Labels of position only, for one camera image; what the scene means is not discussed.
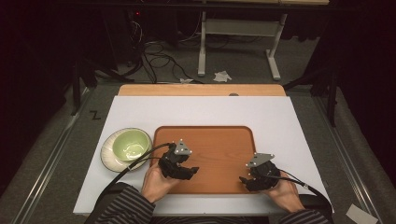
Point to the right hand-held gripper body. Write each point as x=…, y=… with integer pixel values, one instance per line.
x=264, y=172

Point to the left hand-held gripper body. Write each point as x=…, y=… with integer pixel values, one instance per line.
x=171, y=161

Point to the person's left hand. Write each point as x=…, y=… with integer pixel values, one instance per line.
x=155, y=185

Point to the person's right hand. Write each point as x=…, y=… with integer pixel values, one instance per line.
x=285, y=193

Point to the wooden tray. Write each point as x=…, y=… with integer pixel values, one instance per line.
x=218, y=155

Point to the green bowl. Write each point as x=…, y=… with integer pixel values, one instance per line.
x=130, y=144

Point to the person's striped torso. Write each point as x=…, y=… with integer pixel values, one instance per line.
x=211, y=220

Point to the white table mat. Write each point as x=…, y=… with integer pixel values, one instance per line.
x=202, y=112

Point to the white ribbed plate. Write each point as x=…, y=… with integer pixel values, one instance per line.
x=107, y=154

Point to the small crumpled white paper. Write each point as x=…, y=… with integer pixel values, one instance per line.
x=186, y=80

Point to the large crumpled white paper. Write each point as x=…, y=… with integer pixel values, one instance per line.
x=222, y=76

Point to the black stand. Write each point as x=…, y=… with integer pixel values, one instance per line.
x=332, y=93
x=76, y=87

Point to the flat white paper piece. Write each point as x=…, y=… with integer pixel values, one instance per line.
x=361, y=214

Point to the metal floor rail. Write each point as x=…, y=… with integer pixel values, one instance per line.
x=348, y=155
x=49, y=168

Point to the white metal frame stand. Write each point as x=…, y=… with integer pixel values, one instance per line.
x=239, y=28

